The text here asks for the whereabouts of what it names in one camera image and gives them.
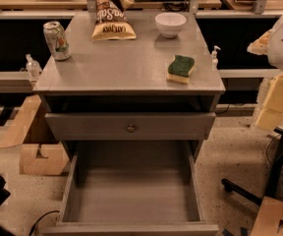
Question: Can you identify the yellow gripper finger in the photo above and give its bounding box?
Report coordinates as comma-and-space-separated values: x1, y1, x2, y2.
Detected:
255, 73, 283, 131

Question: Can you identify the green and yellow sponge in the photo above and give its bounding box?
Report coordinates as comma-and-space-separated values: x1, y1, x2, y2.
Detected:
166, 55, 196, 85

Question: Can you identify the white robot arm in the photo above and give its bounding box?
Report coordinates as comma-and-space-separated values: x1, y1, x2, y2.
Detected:
247, 15, 283, 131

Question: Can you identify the grey wooden drawer cabinet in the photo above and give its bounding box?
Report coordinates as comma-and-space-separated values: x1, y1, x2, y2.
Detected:
33, 12, 225, 155

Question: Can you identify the round metal drawer knob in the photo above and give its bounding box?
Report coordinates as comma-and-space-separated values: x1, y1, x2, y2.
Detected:
127, 124, 137, 133

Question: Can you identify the open grey middle drawer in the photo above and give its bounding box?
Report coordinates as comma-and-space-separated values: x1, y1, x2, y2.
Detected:
42, 141, 218, 236

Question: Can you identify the closed grey top drawer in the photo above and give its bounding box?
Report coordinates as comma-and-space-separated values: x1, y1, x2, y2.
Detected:
45, 112, 215, 141

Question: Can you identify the black office chair base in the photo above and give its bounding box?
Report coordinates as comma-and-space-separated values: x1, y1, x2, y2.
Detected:
220, 126, 283, 211

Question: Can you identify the white pump bottle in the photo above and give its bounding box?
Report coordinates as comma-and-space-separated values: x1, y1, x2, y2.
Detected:
211, 45, 221, 70

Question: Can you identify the cardboard box bottom right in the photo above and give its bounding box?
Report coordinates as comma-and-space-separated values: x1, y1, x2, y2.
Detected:
250, 197, 283, 236

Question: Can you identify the white ceramic bowl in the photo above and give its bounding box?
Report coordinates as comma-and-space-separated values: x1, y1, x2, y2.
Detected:
155, 12, 187, 38

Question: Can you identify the brown chip bag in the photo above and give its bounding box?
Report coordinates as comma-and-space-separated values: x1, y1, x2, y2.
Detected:
91, 0, 137, 41

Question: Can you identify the green and white soda can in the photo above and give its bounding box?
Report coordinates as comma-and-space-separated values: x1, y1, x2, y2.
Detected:
43, 21, 71, 61

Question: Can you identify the cardboard box on floor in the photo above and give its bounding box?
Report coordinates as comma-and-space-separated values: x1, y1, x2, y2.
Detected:
19, 144, 69, 176

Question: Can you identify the clear plastic bottle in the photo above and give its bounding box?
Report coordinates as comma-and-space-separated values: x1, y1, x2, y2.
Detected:
26, 54, 42, 81

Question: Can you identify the black floor cable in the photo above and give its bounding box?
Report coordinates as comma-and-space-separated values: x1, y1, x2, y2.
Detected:
28, 209, 61, 236

